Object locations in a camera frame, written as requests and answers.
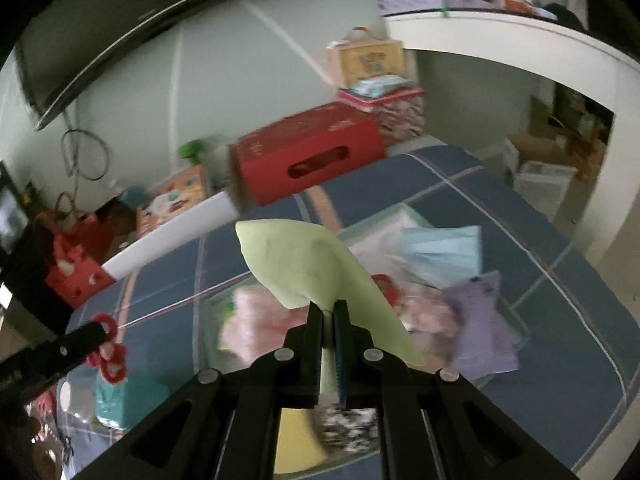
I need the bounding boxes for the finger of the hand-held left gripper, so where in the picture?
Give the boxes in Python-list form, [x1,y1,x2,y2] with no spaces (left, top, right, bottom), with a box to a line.
[0,322,108,393]

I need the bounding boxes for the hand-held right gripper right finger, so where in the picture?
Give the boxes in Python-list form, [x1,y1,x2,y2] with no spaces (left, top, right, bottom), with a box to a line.
[334,300,586,480]

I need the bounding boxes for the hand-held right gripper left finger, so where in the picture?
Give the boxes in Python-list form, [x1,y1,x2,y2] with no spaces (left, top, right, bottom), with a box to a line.
[65,302,321,480]

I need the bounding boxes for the pink fluffy cloth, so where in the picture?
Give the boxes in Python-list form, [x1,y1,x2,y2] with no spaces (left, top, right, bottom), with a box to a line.
[217,287,308,366]

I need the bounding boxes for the black and white scrunchie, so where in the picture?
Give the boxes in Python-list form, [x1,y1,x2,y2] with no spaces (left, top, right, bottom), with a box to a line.
[317,406,380,457]

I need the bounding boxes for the teal plastic toy container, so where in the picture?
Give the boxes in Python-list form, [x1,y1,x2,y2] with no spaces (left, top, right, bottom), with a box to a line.
[87,314,170,430]

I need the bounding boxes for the light green cloth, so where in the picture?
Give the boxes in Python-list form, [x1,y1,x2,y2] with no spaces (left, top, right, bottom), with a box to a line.
[235,218,426,396]

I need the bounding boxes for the teal cardboard tray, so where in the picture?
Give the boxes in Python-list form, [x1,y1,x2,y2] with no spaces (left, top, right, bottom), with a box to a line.
[202,204,528,391]

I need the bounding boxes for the purple cloth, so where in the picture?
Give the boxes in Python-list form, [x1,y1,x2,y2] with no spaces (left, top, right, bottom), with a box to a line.
[442,271,521,381]

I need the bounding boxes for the light blue face mask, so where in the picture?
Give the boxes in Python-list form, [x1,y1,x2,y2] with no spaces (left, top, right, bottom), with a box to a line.
[395,225,483,288]

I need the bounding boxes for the black appliance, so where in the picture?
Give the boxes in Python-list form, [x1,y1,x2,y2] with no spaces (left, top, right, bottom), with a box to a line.
[0,160,66,336]

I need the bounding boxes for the red tote bag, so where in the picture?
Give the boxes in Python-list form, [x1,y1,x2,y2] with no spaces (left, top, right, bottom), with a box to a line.
[35,192,118,308]

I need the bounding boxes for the teal fluffy bundle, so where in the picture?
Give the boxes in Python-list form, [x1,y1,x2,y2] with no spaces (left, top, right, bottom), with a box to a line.
[120,187,148,211]

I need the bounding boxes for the colourful toy box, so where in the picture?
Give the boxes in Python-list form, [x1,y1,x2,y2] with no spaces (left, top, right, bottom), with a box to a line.
[136,165,208,236]

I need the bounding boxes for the red cardboard box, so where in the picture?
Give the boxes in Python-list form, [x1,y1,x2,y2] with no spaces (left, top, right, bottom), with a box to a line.
[229,101,387,208]

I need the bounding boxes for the blue plaid tablecloth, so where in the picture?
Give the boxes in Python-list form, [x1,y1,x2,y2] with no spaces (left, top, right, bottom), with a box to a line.
[55,145,628,480]

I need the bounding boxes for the red patterned box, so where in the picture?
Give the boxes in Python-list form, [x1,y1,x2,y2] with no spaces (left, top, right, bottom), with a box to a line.
[337,87,426,148]

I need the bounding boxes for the white plastic crate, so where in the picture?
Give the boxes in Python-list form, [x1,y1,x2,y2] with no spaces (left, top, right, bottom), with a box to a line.
[514,160,578,218]

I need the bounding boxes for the light blue wipes packet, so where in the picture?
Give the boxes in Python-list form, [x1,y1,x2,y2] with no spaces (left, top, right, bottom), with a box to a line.
[347,74,408,98]

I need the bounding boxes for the brown cardboard box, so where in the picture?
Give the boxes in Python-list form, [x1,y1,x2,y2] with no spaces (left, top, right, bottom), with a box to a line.
[505,130,608,186]

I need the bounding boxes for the yellow gift box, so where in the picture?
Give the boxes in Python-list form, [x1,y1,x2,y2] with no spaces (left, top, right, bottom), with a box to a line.
[327,27,403,88]

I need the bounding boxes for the white desk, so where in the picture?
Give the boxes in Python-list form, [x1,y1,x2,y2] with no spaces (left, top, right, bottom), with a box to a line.
[385,10,640,266]

